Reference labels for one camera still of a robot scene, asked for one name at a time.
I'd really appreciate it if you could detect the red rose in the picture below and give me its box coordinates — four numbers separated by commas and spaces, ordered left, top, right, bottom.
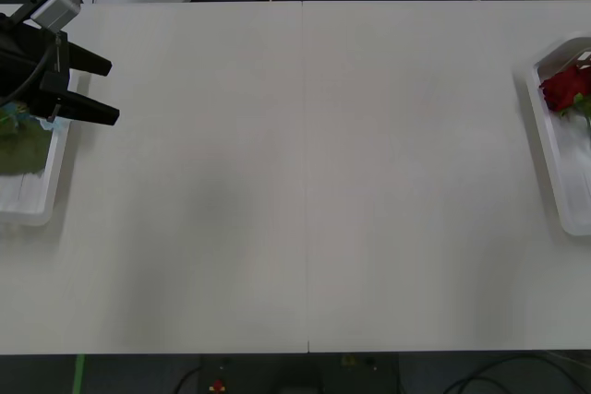
538, 64, 591, 130

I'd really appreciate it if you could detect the pale blue flower long stem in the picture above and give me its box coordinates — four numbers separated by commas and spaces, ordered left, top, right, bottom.
0, 114, 71, 177

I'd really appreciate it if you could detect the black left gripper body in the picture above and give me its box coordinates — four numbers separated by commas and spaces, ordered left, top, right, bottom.
6, 14, 71, 119

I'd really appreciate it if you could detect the green floor tape strip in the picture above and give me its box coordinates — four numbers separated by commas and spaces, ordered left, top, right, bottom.
71, 353, 87, 394

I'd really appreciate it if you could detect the black floor cable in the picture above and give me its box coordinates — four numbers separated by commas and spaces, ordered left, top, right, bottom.
444, 353, 591, 394

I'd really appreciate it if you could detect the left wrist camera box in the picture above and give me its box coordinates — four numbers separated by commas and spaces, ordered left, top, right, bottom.
16, 0, 82, 29

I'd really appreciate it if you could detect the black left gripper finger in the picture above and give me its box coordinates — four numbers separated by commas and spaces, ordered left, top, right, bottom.
56, 90, 121, 127
67, 42, 114, 78

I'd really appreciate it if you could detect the shallow white box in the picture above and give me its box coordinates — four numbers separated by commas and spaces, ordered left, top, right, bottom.
525, 31, 591, 236
0, 13, 78, 228

